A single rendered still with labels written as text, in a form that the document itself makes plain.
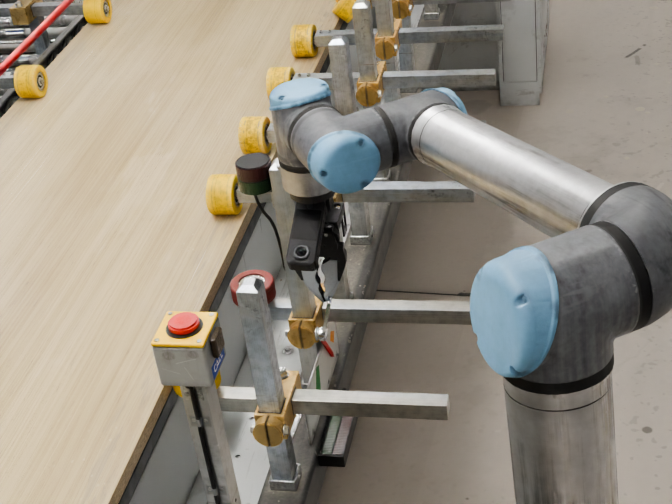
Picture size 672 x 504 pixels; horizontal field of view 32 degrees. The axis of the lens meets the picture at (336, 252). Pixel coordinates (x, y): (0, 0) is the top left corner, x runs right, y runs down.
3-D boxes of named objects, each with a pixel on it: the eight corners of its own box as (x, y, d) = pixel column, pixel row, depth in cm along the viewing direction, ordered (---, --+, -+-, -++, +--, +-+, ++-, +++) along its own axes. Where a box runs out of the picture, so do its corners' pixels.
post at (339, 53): (371, 236, 261) (347, 33, 236) (369, 245, 259) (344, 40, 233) (356, 236, 262) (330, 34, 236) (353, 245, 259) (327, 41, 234)
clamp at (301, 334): (331, 305, 220) (328, 282, 217) (316, 350, 209) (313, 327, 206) (302, 304, 221) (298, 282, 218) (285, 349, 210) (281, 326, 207)
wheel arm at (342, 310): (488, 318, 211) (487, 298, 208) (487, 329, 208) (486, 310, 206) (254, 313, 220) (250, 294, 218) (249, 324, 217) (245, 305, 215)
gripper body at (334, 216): (349, 232, 192) (342, 168, 186) (340, 263, 185) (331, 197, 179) (304, 232, 194) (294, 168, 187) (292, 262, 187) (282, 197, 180)
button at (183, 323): (204, 321, 152) (202, 311, 151) (195, 341, 148) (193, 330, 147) (175, 321, 152) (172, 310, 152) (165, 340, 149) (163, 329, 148)
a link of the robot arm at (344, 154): (393, 124, 162) (355, 91, 171) (316, 148, 158) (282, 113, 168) (399, 183, 167) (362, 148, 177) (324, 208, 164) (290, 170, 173)
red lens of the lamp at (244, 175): (276, 164, 198) (274, 152, 197) (267, 182, 193) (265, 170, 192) (242, 164, 199) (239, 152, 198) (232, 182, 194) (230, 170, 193)
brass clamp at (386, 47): (405, 37, 296) (404, 18, 293) (397, 59, 285) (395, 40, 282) (381, 37, 297) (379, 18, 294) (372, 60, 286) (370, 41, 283)
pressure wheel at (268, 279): (286, 317, 222) (277, 266, 216) (276, 343, 216) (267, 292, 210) (245, 316, 224) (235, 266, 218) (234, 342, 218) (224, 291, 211)
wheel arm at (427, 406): (450, 411, 191) (448, 391, 189) (448, 425, 189) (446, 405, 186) (194, 401, 201) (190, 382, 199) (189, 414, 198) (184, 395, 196)
